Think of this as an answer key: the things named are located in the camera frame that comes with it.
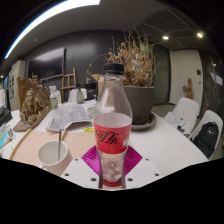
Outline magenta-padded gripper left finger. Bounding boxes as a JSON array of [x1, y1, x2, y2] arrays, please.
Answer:
[[60, 144, 102, 190]]

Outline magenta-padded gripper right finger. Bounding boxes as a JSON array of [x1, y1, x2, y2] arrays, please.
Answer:
[[121, 144, 163, 189]]

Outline clear red-label drink bottle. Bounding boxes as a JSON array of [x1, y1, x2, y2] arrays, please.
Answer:
[[92, 62, 134, 189]]

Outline white ceramic mug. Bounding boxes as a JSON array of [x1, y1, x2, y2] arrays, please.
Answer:
[[36, 139, 74, 177]]

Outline metal spoon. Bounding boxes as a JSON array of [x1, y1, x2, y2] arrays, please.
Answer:
[[57, 128, 64, 162]]

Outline grey plant saucer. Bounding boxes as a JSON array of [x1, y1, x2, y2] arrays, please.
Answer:
[[130, 111, 158, 132]]

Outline folded newspaper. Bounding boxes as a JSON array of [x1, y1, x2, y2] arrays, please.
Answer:
[[44, 103, 96, 133]]

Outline small glass jar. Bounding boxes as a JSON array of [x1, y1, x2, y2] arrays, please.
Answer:
[[87, 105, 96, 119]]

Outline white papers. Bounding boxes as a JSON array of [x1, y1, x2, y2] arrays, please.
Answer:
[[164, 111, 188, 129]]

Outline black backpack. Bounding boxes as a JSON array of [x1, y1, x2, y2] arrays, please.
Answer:
[[192, 121, 220, 159]]

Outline dried plant in grey pot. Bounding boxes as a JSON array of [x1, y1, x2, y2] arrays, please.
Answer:
[[86, 31, 158, 126]]

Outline dark grey bottle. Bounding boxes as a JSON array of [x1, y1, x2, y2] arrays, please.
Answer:
[[75, 84, 86, 105]]

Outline green-label plastic bottle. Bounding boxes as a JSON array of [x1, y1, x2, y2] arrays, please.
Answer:
[[49, 85, 59, 110]]

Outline white plastic chair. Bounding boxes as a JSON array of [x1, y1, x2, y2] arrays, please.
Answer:
[[189, 109, 224, 161], [68, 88, 88, 103], [171, 96, 200, 133]]

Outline small ink jar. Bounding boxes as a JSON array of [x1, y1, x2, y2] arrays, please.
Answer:
[[5, 123, 16, 139]]

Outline colourful book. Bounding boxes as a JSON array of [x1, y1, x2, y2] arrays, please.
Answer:
[[0, 123, 9, 148]]

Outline brown cardboard box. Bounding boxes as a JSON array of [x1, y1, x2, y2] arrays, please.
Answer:
[[90, 73, 106, 98]]

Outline wooden easel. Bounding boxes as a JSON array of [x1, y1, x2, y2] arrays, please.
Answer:
[[59, 66, 78, 103]]

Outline wooden figure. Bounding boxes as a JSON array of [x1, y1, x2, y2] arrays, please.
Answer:
[[182, 77, 194, 100]]

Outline black boxes stack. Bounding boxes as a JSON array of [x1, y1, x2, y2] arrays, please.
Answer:
[[0, 108, 13, 128]]

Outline long white ceiling light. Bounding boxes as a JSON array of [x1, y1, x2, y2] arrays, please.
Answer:
[[3, 0, 101, 59]]

